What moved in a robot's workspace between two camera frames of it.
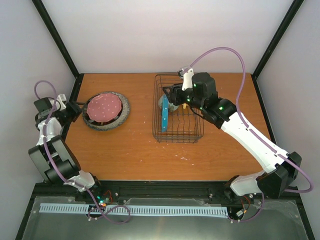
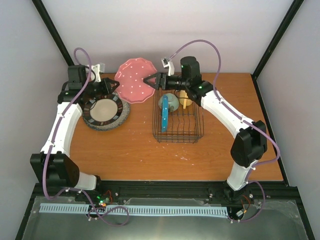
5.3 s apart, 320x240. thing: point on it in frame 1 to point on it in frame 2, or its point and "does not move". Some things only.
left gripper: [75, 111] to [107, 88]
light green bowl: [171, 107] does not move
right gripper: [174, 94] to [156, 86]
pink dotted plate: [104, 108] to [130, 75]
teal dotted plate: [164, 113] does not move
